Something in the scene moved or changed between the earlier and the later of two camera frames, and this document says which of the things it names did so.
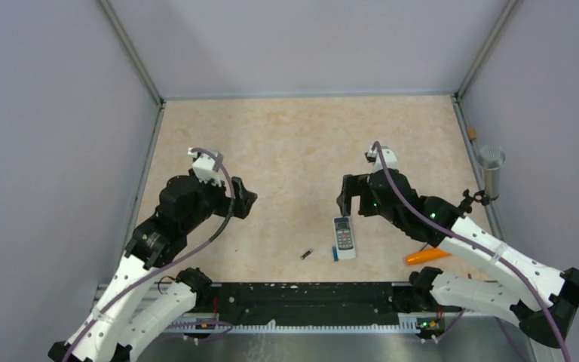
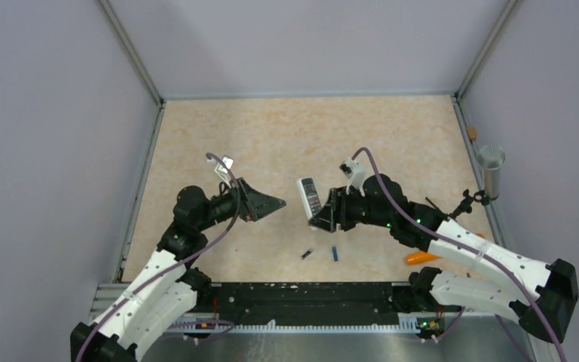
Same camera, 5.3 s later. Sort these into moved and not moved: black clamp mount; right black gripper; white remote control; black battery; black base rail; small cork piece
Moved: white remote control; right black gripper
Not moved: small cork piece; black clamp mount; black battery; black base rail
